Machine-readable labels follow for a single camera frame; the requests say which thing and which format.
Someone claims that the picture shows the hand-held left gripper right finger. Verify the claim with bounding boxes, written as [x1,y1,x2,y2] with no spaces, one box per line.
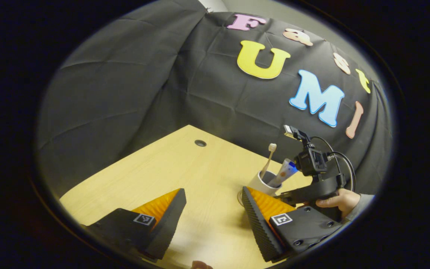
[242,186,344,263]

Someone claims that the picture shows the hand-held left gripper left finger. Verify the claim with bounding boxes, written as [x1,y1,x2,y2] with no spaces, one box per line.
[82,188,187,262]

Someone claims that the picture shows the white toothpaste tube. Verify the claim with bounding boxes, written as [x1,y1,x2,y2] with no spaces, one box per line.
[267,158,298,188]

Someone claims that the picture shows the white cup with wooden handle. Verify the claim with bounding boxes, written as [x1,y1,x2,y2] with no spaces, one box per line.
[248,170,283,197]

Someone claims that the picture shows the white toothbrush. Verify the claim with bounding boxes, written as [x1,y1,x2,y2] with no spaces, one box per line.
[260,143,277,180]

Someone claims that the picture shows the light wooden desktop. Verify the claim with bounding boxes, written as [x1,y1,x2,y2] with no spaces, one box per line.
[59,124,312,269]

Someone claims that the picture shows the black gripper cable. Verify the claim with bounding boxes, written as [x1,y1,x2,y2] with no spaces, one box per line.
[311,136,356,192]

